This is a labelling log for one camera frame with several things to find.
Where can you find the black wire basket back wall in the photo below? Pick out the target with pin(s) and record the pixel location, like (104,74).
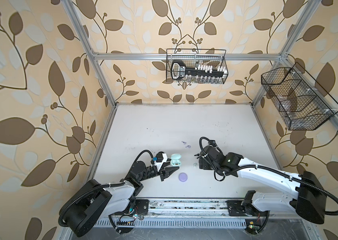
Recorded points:
(215,57)

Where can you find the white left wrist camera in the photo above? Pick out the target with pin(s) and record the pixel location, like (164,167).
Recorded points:
(159,160)

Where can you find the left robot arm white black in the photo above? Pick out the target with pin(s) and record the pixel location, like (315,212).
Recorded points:
(116,201)

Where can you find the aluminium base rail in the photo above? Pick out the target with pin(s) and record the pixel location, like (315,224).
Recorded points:
(198,213)

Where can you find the black socket holder tool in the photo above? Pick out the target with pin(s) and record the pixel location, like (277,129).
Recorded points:
(180,71)

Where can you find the mint green charging case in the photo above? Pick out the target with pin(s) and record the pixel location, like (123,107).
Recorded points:
(176,160)

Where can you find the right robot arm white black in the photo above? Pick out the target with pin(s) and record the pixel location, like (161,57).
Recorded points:
(301,194)

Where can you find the black wire basket wall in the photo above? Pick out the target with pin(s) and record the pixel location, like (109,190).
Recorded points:
(303,103)
(215,57)

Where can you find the purple round earbud case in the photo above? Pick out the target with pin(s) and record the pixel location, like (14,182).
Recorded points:
(183,177)

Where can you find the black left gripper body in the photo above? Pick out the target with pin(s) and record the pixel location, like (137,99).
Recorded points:
(150,172)

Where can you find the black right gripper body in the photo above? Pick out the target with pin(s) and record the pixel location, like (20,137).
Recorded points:
(204,165)

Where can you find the black wire basket right wall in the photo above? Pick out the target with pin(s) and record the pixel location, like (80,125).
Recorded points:
(303,103)

